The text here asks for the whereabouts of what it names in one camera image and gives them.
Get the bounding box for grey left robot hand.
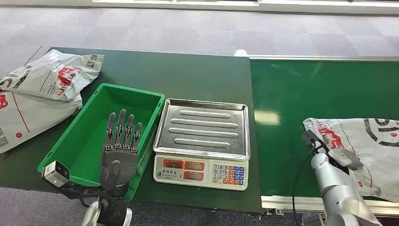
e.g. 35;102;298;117
100;109;143;198

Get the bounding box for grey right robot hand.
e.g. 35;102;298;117
327;147;364;174

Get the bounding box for grey courier bag black print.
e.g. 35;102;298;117
303;117;399;204

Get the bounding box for green conveyor belt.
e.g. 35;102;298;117
250;59;399;198

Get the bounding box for green plastic crate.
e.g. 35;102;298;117
37;83;166;202

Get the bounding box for white electronic scale body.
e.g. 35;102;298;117
152;152;249;192

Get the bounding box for steel scale pan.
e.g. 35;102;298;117
152;98;251;161

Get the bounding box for large grey courier bag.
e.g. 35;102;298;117
0;91;84;155

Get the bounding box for grey courier bag red logo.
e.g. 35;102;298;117
0;49;105;102

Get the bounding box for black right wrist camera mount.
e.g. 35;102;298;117
303;130;329;156

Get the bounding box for black cable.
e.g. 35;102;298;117
291;142;317;226

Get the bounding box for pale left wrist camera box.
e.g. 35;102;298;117
41;160;71;188

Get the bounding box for aluminium conveyor frame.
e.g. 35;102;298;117
247;55;399;218

